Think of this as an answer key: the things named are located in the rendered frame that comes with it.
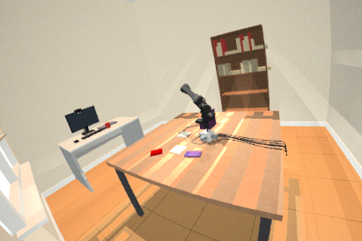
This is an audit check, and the red rectangular block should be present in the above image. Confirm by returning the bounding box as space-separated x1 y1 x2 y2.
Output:
151 149 162 157

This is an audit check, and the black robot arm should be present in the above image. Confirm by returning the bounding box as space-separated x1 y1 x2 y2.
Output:
181 84 216 121

